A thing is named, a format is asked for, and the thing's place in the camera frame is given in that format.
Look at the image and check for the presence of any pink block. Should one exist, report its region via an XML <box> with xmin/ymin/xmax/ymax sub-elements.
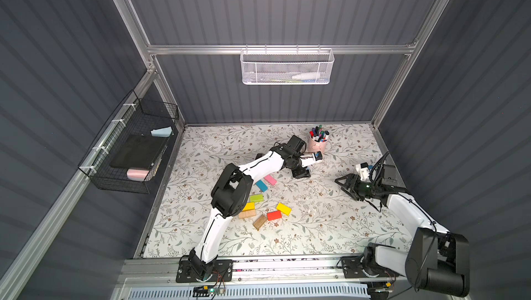
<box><xmin>264</xmin><ymin>175</ymin><xmax>277</xmax><ymax>186</ymax></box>

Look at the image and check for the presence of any yellow block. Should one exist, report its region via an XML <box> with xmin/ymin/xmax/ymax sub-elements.
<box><xmin>242</xmin><ymin>203</ymin><xmax>255</xmax><ymax>211</ymax></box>
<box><xmin>277</xmin><ymin>203</ymin><xmax>292</xmax><ymax>216</ymax></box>

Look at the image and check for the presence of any teal block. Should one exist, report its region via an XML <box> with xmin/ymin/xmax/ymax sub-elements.
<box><xmin>255</xmin><ymin>180</ymin><xmax>268</xmax><ymax>192</ymax></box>

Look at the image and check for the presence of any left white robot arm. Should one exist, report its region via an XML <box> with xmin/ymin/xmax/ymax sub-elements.
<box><xmin>188</xmin><ymin>135</ymin><xmax>323</xmax><ymax>280</ymax></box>

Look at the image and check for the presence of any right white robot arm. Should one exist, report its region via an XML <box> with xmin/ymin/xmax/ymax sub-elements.
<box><xmin>335</xmin><ymin>163</ymin><xmax>470</xmax><ymax>297</ymax></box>

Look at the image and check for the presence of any pink pen cup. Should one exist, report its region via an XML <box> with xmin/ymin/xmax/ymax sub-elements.
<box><xmin>306</xmin><ymin>135</ymin><xmax>328</xmax><ymax>153</ymax></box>

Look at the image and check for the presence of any red block lower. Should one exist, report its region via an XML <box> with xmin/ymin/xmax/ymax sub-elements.
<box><xmin>267</xmin><ymin>210</ymin><xmax>282</xmax><ymax>221</ymax></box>

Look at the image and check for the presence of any lime green block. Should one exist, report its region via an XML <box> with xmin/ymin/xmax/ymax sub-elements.
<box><xmin>249</xmin><ymin>194</ymin><xmax>264</xmax><ymax>203</ymax></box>

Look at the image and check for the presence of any wooden block middle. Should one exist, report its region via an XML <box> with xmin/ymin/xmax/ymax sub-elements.
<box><xmin>238</xmin><ymin>210</ymin><xmax>257</xmax><ymax>219</ymax></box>

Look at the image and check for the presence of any wooden block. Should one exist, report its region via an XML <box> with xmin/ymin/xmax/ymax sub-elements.
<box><xmin>238</xmin><ymin>210</ymin><xmax>257</xmax><ymax>219</ymax></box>
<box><xmin>253</xmin><ymin>214</ymin><xmax>268</xmax><ymax>231</ymax></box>

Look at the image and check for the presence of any wooden block right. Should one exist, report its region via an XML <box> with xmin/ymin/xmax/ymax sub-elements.
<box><xmin>253</xmin><ymin>214</ymin><xmax>268</xmax><ymax>231</ymax></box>

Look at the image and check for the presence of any white bottle in basket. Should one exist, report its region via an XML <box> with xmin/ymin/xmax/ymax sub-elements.
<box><xmin>292</xmin><ymin>73</ymin><xmax>321</xmax><ymax>81</ymax></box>

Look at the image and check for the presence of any light blue box in basket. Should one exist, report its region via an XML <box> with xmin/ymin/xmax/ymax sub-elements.
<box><xmin>151</xmin><ymin>126</ymin><xmax>173</xmax><ymax>138</ymax></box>

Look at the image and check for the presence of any pink eraser in basket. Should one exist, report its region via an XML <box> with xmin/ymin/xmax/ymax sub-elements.
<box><xmin>127</xmin><ymin>169</ymin><xmax>149</xmax><ymax>182</ymax></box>

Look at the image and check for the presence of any black notebook in basket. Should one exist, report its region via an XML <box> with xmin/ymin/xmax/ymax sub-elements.
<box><xmin>109</xmin><ymin>135</ymin><xmax>167</xmax><ymax>169</ymax></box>

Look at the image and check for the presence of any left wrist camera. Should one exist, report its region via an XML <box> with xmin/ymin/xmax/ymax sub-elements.
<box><xmin>300</xmin><ymin>151</ymin><xmax>323</xmax><ymax>168</ymax></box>

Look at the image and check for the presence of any white wire mesh basket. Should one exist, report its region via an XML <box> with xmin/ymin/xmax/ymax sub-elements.
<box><xmin>240</xmin><ymin>48</ymin><xmax>335</xmax><ymax>86</ymax></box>

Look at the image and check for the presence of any black wire wall basket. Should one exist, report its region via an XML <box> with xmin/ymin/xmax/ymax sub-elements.
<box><xmin>78</xmin><ymin>91</ymin><xmax>180</xmax><ymax>194</ymax></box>

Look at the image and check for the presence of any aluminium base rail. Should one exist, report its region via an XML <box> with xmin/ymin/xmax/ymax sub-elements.
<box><xmin>111</xmin><ymin>254</ymin><xmax>404</xmax><ymax>299</ymax></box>

